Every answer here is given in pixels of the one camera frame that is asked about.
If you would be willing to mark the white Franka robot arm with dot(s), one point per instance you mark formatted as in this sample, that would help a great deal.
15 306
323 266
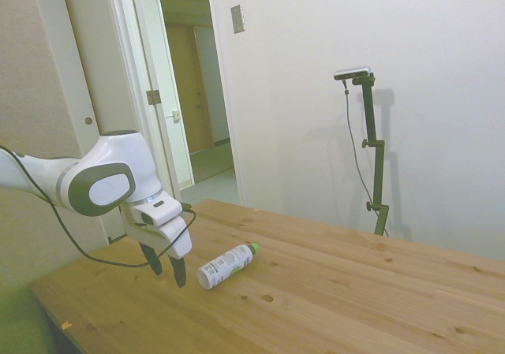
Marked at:
114 153

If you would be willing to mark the clear bottle with green cap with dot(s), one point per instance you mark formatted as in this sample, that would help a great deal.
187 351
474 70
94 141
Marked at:
225 265

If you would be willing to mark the metal door strike plate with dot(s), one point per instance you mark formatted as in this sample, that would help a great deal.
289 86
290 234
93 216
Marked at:
175 115

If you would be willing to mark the green fabric seat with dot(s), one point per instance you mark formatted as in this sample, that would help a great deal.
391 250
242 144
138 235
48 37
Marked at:
19 322

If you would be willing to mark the black jointed camera stand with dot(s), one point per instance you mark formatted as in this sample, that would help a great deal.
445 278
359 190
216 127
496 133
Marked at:
372 133

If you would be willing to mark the metal wall plate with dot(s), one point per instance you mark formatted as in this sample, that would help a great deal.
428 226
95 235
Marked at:
238 19

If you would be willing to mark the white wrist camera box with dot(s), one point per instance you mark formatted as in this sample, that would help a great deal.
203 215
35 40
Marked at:
158 212

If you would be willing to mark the beige open door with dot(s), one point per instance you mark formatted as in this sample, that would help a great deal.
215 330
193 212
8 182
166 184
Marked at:
98 54

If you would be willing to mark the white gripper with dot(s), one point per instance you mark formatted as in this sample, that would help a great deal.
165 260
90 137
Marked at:
173 235

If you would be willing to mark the brass door hinge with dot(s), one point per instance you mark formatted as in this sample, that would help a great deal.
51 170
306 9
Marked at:
154 97

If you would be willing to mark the grey camera bar on stand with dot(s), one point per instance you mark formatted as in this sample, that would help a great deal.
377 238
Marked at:
352 72

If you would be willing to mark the brown hallway door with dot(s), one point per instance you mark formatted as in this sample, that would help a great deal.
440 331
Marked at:
185 86

